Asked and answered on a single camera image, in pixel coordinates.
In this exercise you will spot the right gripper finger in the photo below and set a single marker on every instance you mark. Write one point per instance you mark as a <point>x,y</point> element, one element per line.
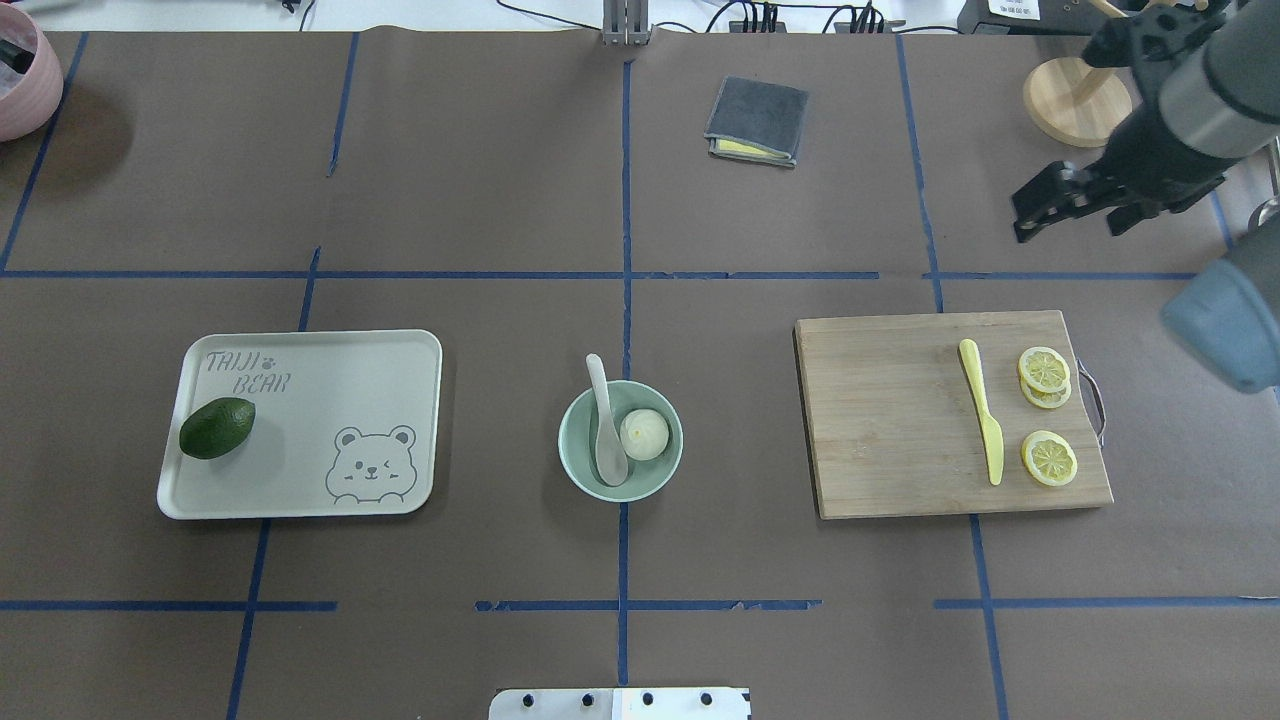
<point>1058,178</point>
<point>1034,214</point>

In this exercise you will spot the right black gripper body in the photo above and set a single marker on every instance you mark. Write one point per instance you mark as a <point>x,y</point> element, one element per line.
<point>1158,150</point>

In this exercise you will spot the white ceramic spoon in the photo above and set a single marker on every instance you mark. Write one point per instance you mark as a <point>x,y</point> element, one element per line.
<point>611,460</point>

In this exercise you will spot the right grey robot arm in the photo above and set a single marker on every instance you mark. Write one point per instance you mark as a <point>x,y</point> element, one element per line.
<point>1209,101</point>

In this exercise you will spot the light green bowl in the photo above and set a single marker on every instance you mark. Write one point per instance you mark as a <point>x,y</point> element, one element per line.
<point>576,443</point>

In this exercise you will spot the wooden round stand base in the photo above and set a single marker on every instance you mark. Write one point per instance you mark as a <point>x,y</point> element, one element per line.
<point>1081,105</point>

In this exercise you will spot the lemon slice upper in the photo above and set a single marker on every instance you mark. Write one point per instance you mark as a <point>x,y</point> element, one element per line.
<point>1044,370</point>

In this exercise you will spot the lemon slice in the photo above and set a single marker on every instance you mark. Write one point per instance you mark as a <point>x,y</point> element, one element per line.
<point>1049,459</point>
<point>1044,370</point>

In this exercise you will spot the lemon slice partly hidden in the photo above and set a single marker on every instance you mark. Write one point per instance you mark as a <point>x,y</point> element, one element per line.
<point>1046,400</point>

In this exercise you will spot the yellow plastic knife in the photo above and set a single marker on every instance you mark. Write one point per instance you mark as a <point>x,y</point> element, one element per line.
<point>991,431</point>

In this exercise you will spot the lemon slice lower front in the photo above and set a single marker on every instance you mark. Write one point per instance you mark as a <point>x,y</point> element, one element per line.
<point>1049,459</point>

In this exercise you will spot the bamboo cutting board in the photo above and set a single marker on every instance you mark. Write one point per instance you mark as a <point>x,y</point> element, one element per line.
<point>891,421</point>

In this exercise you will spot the yellow sponge under cloth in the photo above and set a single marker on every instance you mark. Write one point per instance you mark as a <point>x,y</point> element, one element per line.
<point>740,151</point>

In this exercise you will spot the white bear tray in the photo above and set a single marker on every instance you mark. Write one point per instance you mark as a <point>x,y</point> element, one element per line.
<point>345,425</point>

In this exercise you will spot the green avocado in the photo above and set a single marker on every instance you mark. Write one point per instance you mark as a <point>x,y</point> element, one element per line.
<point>217,428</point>

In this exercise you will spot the pink cup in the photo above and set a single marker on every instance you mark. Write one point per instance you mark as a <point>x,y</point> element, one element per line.
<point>31,75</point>

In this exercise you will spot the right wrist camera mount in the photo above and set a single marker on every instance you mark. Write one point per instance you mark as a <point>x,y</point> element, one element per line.
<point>1153,43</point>

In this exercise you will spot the metal camera post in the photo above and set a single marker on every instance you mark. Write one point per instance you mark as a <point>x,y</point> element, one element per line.
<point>626,23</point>

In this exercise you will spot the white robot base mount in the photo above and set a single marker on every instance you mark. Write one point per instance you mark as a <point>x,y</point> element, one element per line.
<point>623,703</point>

